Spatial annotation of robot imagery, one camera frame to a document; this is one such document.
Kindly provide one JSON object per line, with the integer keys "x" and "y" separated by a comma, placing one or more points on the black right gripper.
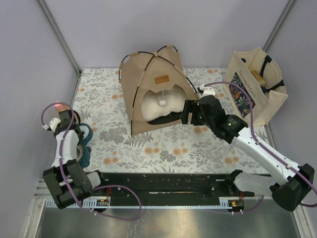
{"x": 190, "y": 106}

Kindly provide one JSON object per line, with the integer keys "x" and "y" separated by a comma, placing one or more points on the white fluffy cushion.
{"x": 162, "y": 103}

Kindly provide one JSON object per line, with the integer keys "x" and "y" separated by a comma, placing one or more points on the white slotted cable duct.
{"x": 160, "y": 201}

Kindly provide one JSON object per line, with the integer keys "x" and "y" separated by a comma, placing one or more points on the black tent pole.
{"x": 143, "y": 71}
{"x": 139, "y": 125}

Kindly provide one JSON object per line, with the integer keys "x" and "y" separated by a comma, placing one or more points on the floral patterned table mat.
{"x": 173, "y": 149}

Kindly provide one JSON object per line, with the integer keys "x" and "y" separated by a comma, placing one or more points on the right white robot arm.
{"x": 289, "y": 182}

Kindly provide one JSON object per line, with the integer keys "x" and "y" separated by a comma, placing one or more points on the wooden block in bag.
{"x": 256, "y": 75}

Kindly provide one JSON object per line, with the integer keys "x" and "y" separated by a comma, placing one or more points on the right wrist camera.
{"x": 205, "y": 91}

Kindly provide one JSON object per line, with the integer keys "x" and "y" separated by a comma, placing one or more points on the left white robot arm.
{"x": 66, "y": 180}

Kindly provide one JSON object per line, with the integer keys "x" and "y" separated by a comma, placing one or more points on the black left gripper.
{"x": 81, "y": 135}

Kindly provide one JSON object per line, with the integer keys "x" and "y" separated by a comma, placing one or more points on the teal double pet bowl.
{"x": 83, "y": 151}

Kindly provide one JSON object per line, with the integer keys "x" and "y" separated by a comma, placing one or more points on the pink capped plastic bottle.
{"x": 64, "y": 109}

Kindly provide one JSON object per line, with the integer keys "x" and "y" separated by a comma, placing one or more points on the beige fabric pet tent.
{"x": 154, "y": 88}

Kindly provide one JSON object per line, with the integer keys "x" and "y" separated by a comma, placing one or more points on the cream floral tote bag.
{"x": 264, "y": 101}

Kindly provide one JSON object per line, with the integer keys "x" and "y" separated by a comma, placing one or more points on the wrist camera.
{"x": 52, "y": 125}
{"x": 205, "y": 91}

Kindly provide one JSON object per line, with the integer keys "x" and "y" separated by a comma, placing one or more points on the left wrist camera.
{"x": 52, "y": 125}

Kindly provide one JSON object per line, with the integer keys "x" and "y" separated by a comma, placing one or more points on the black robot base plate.
{"x": 138, "y": 185}

